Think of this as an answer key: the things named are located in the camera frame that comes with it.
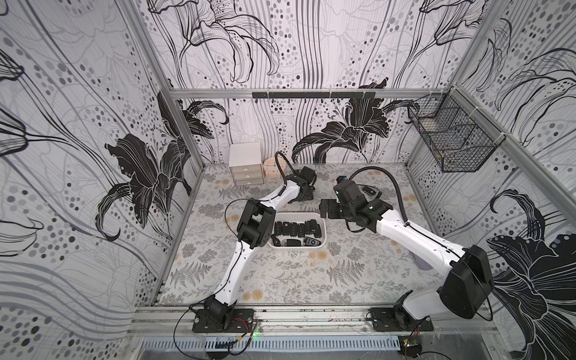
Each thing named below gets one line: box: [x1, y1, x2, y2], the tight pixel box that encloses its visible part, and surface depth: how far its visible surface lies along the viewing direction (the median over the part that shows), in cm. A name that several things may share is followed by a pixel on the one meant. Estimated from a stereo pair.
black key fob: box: [286, 238, 302, 247], surface depth 92 cm
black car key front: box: [289, 222, 298, 237], surface depth 95 cm
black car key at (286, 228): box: [282, 221, 291, 236], surface depth 95 cm
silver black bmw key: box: [303, 236, 322, 247], surface depth 91 cm
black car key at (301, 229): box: [297, 223, 306, 238], surface depth 95 cm
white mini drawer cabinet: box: [228, 141, 265, 187], surface depth 108 cm
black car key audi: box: [309, 219, 318, 233], surface depth 95 cm
